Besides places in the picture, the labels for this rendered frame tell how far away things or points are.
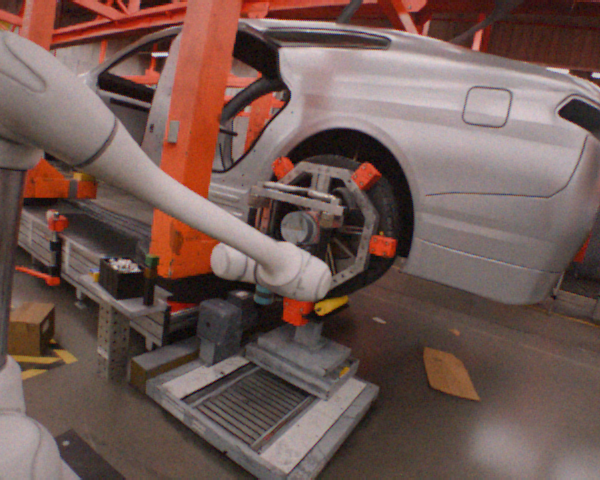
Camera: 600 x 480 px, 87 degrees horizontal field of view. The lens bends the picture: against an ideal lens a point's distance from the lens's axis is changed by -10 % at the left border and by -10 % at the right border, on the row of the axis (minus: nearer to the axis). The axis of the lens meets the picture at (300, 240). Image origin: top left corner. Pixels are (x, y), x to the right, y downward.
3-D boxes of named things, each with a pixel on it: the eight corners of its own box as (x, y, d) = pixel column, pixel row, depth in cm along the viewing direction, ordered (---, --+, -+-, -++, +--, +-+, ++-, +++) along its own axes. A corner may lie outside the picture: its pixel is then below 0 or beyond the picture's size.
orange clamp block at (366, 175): (366, 191, 146) (382, 176, 142) (360, 189, 139) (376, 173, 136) (356, 179, 148) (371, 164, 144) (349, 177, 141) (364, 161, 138)
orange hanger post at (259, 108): (251, 205, 489) (284, 27, 444) (242, 204, 472) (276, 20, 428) (241, 202, 497) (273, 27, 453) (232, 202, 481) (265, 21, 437)
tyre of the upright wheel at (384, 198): (411, 161, 159) (291, 161, 193) (397, 153, 139) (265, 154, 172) (398, 300, 166) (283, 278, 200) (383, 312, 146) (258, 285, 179)
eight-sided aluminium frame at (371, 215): (359, 303, 149) (389, 178, 140) (354, 307, 144) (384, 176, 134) (260, 266, 176) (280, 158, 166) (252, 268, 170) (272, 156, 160)
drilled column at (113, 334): (127, 377, 156) (132, 295, 148) (107, 384, 147) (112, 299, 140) (115, 367, 161) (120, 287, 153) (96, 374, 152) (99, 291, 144)
